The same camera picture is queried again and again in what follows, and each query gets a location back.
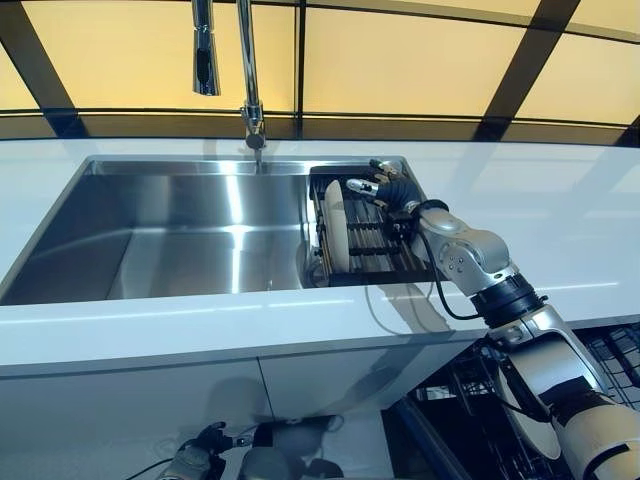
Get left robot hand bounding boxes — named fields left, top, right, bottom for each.
left=192, top=422, right=250, bottom=459

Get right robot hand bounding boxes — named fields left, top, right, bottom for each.
left=345, top=158, right=421, bottom=214

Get cream plate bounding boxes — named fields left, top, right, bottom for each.
left=322, top=179, right=350, bottom=274

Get dishwasher door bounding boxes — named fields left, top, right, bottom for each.
left=382, top=394, right=436, bottom=480

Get black dish drying rack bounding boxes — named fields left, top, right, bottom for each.
left=305, top=164, right=441, bottom=289

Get wide white cabinet door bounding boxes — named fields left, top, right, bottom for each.
left=0, top=357, right=277, bottom=480

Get chrome gooseneck kitchen faucet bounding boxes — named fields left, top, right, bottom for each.
left=190, top=0, right=268, bottom=151

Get stainless steel sink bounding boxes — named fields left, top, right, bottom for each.
left=0, top=154, right=449, bottom=307

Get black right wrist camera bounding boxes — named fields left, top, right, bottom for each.
left=384, top=207, right=421, bottom=239

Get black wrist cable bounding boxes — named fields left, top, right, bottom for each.
left=418, top=232, right=494, bottom=322

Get dark window frame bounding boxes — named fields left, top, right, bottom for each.
left=0, top=0, right=640, bottom=146

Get dishwasher wire rack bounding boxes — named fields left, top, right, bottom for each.
left=407, top=324, right=640, bottom=480

